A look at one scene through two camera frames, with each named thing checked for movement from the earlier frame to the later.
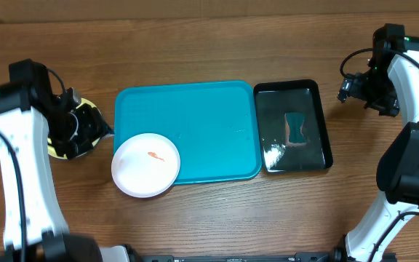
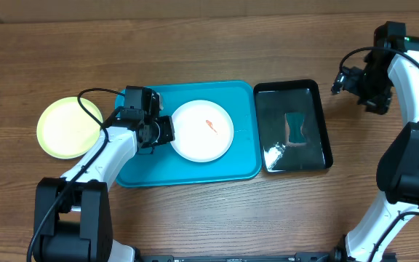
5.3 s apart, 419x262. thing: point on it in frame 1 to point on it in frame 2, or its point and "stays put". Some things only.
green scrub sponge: [293, 122] stays put
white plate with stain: [145, 165] to [203, 130]
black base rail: [306, 257] stays put
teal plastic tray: [214, 126] stays put
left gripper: [96, 127] to [168, 134]
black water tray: [275, 98] stays put
